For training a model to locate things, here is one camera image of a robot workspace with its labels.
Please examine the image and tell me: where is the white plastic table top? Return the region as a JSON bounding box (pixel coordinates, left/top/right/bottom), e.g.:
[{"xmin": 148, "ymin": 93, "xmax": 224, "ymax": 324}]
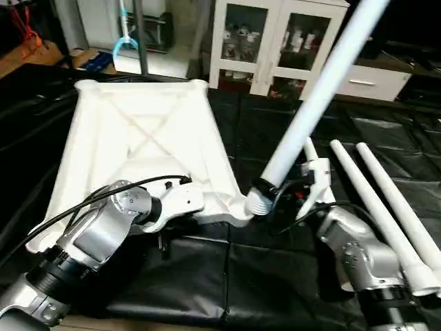
[{"xmin": 26, "ymin": 78, "xmax": 257, "ymax": 253}]

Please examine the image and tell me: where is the white plastic table leg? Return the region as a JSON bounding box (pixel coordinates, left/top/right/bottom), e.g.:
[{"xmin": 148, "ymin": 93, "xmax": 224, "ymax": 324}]
[
  {"xmin": 304, "ymin": 137, "xmax": 337, "ymax": 206},
  {"xmin": 330, "ymin": 139, "xmax": 441, "ymax": 297},
  {"xmin": 247, "ymin": 0, "xmax": 391, "ymax": 217},
  {"xmin": 356, "ymin": 142, "xmax": 441, "ymax": 278}
]

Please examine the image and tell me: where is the black work mat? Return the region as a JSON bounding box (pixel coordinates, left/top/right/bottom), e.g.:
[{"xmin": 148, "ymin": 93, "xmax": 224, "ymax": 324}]
[{"xmin": 0, "ymin": 66, "xmax": 441, "ymax": 330}]

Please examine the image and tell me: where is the white drawer unit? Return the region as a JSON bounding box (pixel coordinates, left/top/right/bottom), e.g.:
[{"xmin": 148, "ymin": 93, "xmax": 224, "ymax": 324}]
[{"xmin": 336, "ymin": 62, "xmax": 413, "ymax": 103}]

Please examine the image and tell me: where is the white glass-door cabinet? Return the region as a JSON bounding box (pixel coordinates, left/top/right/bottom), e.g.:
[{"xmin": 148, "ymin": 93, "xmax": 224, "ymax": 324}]
[{"xmin": 209, "ymin": 0, "xmax": 349, "ymax": 98}]

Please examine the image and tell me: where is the brown cardboard box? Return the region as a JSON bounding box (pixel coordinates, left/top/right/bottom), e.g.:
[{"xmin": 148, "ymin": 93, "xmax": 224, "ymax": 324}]
[{"xmin": 69, "ymin": 48, "xmax": 118, "ymax": 75}]

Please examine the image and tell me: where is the black metal pole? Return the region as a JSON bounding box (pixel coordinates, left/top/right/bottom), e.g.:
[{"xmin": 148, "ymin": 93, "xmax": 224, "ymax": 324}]
[{"xmin": 134, "ymin": 0, "xmax": 151, "ymax": 79}]

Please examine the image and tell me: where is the blue plastic tool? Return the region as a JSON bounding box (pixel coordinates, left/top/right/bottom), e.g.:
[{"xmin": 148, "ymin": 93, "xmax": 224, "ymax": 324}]
[{"xmin": 112, "ymin": 0, "xmax": 141, "ymax": 60}]

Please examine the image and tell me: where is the flat brown cardboard sheet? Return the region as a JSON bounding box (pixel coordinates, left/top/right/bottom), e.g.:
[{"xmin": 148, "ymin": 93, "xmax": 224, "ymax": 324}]
[{"xmin": 0, "ymin": 40, "xmax": 67, "ymax": 78}]

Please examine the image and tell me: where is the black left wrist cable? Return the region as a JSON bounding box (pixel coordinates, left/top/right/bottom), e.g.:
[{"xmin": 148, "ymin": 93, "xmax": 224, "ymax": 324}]
[{"xmin": 0, "ymin": 174, "xmax": 194, "ymax": 270}]

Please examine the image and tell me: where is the orange cable bundle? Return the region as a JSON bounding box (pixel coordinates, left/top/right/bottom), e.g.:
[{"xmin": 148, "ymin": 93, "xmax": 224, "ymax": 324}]
[{"xmin": 10, "ymin": 2, "xmax": 43, "ymax": 57}]

